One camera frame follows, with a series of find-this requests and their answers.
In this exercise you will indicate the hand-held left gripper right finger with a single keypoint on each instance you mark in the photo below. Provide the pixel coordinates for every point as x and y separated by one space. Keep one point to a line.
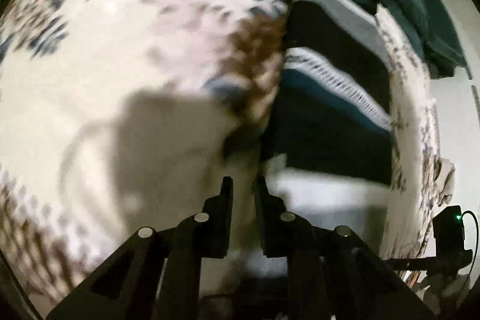
265 203

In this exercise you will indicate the floral bed sheet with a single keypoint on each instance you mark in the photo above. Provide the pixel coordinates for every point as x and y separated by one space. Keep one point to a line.
112 42

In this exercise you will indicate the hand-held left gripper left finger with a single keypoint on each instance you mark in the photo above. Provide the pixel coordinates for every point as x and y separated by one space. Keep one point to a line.
224 202

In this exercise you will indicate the striped knit sweater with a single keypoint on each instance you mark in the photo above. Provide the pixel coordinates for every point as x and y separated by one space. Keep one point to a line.
330 110

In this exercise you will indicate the white curved headboard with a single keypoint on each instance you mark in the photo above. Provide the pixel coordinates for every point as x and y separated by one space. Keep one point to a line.
469 55

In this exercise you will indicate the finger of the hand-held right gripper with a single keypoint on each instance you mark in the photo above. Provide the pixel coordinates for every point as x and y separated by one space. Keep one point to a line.
410 263

